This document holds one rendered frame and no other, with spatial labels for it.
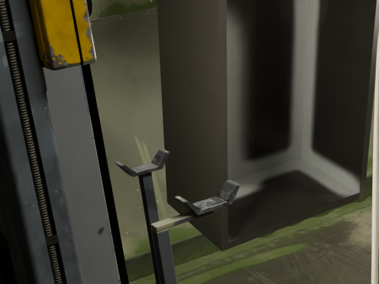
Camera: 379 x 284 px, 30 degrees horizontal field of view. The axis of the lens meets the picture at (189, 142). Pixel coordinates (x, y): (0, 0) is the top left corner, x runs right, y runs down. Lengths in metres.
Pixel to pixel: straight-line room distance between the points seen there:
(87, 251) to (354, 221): 2.10
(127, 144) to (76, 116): 1.77
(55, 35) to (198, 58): 1.27
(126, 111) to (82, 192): 1.81
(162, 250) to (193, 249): 2.27
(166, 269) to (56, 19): 0.32
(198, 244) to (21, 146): 2.33
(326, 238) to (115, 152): 1.02
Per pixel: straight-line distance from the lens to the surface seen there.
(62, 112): 1.38
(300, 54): 2.60
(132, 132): 3.18
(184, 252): 3.10
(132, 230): 3.03
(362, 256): 3.08
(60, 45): 0.81
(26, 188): 0.85
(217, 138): 2.05
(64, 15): 0.81
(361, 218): 3.43
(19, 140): 0.84
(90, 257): 1.47
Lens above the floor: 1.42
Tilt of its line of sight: 16 degrees down
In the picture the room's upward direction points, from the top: 8 degrees counter-clockwise
